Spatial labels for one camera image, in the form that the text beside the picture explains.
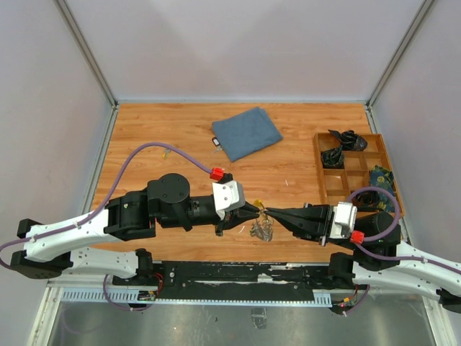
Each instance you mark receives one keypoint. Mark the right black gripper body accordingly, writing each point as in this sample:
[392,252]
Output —
[328,228]

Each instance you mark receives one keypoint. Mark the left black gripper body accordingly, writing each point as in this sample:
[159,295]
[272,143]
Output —
[199,215]

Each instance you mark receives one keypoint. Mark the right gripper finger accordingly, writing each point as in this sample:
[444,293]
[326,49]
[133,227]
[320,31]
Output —
[302,228]
[311,212]

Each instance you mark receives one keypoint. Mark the yellow tagged key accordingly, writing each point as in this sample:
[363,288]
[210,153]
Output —
[259,204]

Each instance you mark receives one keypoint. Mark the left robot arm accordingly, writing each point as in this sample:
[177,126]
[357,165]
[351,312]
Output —
[69,247]

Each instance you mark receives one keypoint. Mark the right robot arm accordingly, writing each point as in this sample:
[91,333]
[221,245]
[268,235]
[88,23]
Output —
[379,257]

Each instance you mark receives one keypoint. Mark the wooden compartment tray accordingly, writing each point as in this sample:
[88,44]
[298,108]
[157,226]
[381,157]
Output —
[336,184]

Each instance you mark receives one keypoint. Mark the dark rolled tie bottom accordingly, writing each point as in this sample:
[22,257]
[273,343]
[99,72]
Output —
[367,201]

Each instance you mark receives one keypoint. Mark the dark rolled tie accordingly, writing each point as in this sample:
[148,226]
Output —
[349,140]
[367,201]
[333,158]

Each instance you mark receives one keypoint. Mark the dark rolled tie middle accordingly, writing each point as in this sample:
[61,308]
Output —
[333,158]

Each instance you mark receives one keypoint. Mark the blue floral rolled tie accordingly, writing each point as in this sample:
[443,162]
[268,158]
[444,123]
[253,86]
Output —
[384,179]

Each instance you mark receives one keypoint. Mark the dark rolled tie top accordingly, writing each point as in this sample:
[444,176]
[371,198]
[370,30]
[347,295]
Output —
[349,140]

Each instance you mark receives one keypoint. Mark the folded blue cloth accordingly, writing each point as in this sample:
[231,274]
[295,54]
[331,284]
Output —
[246,133]

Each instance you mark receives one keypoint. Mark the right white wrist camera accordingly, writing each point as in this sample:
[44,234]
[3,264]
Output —
[343,220]

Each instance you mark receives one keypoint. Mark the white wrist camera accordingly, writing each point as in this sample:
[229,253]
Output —
[227,197]
[343,220]

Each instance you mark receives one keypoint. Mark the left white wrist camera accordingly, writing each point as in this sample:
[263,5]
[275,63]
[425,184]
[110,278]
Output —
[227,197]

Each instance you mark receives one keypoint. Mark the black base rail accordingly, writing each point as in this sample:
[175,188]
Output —
[238,281]

